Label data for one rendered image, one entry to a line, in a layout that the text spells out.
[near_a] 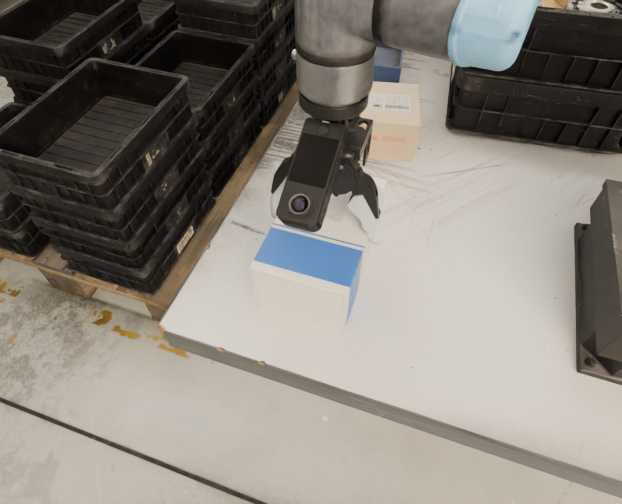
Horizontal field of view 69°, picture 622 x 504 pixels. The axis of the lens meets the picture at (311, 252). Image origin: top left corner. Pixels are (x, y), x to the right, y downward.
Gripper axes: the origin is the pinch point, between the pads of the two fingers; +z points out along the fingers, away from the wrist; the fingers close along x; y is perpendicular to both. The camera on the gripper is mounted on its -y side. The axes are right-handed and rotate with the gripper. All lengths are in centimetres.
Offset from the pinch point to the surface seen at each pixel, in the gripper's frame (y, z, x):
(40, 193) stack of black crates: 13, 27, 71
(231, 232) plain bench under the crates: 1.1, 6.2, 14.8
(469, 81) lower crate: 34.7, -5.1, -13.5
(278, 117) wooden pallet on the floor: 103, 61, 51
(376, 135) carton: 24.3, 1.2, -1.3
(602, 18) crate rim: 35.9, -16.6, -28.3
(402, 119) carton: 26.4, -1.4, -4.8
